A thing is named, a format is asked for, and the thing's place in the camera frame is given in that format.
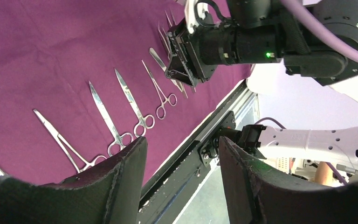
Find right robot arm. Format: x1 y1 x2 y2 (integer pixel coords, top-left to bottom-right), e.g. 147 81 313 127
164 0 358 171

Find maroon wrap cloth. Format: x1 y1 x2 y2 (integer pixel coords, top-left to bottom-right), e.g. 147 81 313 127
0 0 254 186

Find person forearm in background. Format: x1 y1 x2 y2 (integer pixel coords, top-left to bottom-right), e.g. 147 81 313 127
314 162 333 187

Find small metal scissors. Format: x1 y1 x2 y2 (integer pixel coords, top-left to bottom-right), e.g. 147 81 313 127
89 81 134 156

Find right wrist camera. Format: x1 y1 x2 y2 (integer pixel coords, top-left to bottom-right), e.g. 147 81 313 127
184 0 215 35

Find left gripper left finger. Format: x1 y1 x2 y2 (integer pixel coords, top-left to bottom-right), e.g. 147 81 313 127
0 137 148 224

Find small curved hemostat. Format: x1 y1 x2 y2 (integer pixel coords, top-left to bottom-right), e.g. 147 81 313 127
142 60 178 120

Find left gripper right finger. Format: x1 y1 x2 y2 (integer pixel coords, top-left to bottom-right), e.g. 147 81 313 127
219 137 358 224

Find metal spatula handle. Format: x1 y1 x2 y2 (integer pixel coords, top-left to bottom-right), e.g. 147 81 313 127
158 23 171 59

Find surgical clamp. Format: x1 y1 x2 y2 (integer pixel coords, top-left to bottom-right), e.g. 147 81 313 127
33 109 107 173

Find long metal tweezers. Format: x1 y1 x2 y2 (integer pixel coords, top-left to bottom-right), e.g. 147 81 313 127
165 10 176 28

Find surgical scissors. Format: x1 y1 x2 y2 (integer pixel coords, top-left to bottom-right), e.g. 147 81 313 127
114 68 155 137

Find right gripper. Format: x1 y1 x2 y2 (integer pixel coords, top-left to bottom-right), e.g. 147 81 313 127
165 0 282 87

